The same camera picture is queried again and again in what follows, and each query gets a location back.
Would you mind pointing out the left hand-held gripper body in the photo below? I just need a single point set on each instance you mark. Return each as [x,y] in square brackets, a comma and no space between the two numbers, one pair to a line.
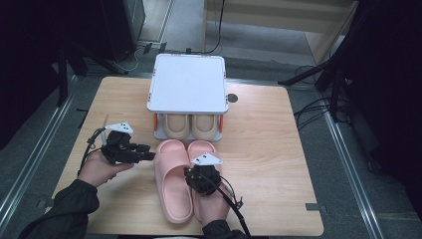
[119,152]

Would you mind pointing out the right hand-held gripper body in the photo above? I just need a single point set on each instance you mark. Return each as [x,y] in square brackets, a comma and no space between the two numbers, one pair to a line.
[202,181]

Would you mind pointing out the pink slipper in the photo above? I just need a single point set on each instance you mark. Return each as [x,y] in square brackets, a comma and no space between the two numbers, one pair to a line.
[172,186]
[199,147]

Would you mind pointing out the beige clog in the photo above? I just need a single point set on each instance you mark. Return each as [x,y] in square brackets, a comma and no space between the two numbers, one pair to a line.
[205,126]
[175,126]

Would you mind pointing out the white shoe rack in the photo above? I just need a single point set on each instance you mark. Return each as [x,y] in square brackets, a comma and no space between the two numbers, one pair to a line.
[189,83]

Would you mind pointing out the person's left hand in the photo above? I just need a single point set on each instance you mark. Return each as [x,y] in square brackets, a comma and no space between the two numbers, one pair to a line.
[96,171]

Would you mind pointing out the person's right hand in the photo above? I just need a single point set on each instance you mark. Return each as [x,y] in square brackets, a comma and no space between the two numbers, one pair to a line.
[215,207]

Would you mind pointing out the black round table grommet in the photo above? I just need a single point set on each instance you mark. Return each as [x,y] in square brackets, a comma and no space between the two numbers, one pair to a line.
[232,98]

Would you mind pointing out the grey floor tape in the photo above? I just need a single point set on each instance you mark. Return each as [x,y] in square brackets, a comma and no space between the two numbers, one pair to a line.
[44,203]
[313,207]

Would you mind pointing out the black cabinet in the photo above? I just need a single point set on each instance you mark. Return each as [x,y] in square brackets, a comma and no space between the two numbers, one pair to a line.
[119,26]

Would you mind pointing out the black tripod stand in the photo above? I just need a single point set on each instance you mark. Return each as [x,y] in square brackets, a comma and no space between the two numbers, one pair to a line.
[331,69]

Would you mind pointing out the light wooden furniture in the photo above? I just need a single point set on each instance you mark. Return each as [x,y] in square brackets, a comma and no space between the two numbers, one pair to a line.
[282,16]

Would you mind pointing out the black curtain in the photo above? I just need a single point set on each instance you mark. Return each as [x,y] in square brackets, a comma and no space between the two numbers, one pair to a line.
[391,83]

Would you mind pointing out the metal floor rail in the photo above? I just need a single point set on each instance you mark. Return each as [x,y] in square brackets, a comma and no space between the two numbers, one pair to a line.
[351,172]
[40,146]

